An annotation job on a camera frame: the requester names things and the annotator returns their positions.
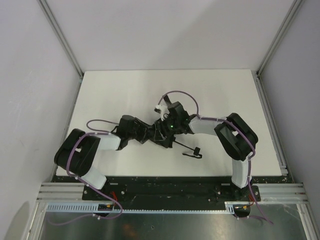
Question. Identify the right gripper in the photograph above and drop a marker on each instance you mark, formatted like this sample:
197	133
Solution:
166	122

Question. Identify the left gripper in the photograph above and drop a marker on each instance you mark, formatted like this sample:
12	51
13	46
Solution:
152	132

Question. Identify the black folding umbrella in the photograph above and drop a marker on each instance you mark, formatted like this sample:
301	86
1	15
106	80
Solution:
175	140

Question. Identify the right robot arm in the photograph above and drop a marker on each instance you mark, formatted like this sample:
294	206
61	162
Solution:
236	137

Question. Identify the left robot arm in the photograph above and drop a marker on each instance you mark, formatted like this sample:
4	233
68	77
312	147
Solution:
77	153

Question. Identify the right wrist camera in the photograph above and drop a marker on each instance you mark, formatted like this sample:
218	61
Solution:
162	110

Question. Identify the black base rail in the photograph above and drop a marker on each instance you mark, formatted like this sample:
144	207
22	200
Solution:
219	188

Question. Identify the left aluminium frame post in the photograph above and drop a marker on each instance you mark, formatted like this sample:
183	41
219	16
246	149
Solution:
48	13

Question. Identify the aluminium frame post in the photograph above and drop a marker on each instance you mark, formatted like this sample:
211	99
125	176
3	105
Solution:
280	34
48	13

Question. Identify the right aluminium frame post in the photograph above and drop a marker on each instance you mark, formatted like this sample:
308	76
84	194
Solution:
280	34

